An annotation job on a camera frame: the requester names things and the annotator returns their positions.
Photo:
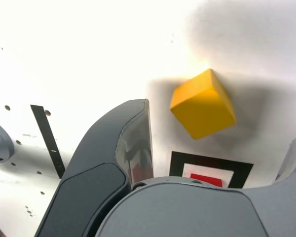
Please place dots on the yellow cube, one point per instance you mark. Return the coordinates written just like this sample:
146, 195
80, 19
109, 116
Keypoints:
202, 108

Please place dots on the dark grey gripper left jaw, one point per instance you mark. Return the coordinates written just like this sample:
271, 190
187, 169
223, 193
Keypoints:
93, 153

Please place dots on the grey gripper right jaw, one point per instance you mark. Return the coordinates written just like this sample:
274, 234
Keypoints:
187, 212

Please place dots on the red cube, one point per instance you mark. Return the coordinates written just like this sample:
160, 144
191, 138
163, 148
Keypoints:
204, 179

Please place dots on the black tape strip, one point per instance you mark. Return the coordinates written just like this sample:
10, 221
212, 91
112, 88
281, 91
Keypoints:
48, 140

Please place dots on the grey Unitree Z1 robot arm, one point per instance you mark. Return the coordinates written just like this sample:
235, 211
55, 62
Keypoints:
0, 145

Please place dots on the black tape square outline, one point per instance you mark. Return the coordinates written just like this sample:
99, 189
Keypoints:
176, 165

